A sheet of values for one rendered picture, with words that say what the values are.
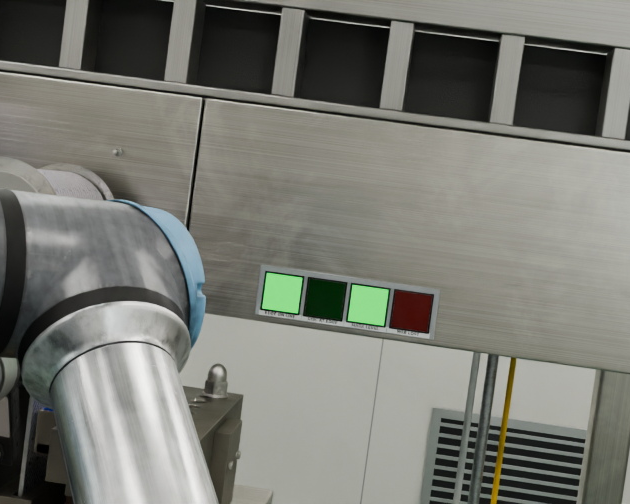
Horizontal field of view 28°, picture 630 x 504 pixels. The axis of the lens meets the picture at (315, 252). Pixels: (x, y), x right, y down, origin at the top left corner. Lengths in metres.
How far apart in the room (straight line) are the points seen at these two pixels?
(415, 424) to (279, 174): 2.46
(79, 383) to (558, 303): 1.03
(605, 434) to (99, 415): 1.24
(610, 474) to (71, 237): 1.24
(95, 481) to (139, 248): 0.18
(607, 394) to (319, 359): 2.27
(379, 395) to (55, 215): 3.29
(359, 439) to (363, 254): 2.44
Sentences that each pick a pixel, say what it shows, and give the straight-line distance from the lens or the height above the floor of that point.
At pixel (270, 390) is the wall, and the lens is 4.14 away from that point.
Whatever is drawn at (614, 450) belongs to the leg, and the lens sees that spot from 1.94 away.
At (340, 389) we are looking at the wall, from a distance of 4.11.
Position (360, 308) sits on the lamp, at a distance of 1.73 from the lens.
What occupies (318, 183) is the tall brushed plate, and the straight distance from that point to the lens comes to 1.73.
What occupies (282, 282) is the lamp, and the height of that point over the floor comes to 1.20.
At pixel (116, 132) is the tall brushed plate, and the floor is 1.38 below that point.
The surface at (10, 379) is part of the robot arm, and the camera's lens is 1.28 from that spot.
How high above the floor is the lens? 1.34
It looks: 3 degrees down
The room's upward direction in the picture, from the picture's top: 8 degrees clockwise
